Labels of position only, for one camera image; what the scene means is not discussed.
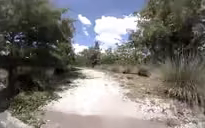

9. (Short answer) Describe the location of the pale gravel path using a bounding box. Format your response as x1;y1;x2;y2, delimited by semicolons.
39;67;173;128

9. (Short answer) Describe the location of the small dark tree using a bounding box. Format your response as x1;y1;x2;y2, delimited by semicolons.
88;41;103;69

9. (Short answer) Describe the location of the clump of tall grass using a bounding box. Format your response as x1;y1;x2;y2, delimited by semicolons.
156;54;205;108

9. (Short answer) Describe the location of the stony grassy verge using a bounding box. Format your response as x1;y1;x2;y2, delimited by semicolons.
98;64;205;128
4;68;88;128

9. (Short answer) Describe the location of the row of green trees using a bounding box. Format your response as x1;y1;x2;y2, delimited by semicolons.
0;0;78;101
99;0;205;73

